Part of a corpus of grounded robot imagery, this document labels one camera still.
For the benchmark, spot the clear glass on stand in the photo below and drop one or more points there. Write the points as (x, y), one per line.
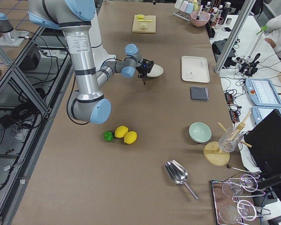
(230, 140)

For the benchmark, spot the mint green bowl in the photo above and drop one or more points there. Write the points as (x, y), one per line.
(200, 132)

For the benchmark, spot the black framed tray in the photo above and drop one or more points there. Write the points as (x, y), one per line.
(219, 199)

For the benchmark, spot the wooden cup tree stand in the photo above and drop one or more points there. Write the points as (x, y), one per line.
(218, 153)

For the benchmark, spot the aluminium frame post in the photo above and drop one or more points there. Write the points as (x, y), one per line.
(248, 4)

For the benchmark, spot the yellow lemon near plate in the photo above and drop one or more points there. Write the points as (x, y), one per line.
(130, 137)

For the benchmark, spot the round cream plate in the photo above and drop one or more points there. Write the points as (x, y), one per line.
(156, 71)

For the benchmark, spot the yellow plastic knife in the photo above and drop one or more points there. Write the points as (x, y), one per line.
(143, 20)

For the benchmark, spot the cream rabbit serving tray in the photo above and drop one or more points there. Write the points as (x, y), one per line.
(195, 69)

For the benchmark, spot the steel black-tipped ice tongs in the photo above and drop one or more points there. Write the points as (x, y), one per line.
(199, 12)

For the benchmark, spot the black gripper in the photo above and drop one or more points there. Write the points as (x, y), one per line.
(148, 64)

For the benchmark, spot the steel ice scoop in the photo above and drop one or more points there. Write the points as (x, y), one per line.
(179, 175)

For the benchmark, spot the person in white sleeve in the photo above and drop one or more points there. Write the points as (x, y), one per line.
(273, 35)

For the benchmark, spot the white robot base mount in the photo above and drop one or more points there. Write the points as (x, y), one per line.
(100, 55)

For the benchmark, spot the bamboo cutting board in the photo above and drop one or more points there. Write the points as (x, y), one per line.
(151, 27)

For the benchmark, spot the lemon slice front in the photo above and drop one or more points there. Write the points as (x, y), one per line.
(139, 16)

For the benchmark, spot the white cup rack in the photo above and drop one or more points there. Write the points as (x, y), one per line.
(184, 15)

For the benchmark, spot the blue cup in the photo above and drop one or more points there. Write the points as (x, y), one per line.
(189, 9)

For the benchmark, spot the pink bowl of ice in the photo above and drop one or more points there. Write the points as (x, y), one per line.
(204, 19)

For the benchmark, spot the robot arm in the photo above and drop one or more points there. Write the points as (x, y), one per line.
(77, 19)

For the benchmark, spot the folded grey cloth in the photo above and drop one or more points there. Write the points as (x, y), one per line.
(199, 93)

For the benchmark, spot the yellow lemon near lime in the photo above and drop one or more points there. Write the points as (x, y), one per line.
(121, 131)

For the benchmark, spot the black laptop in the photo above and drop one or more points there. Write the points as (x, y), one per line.
(265, 139)

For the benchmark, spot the yellow cup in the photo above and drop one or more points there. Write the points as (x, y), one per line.
(196, 4)

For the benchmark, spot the wire glass holder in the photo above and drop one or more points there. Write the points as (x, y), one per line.
(240, 210)

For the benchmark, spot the green lime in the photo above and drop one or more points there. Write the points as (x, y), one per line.
(108, 136)

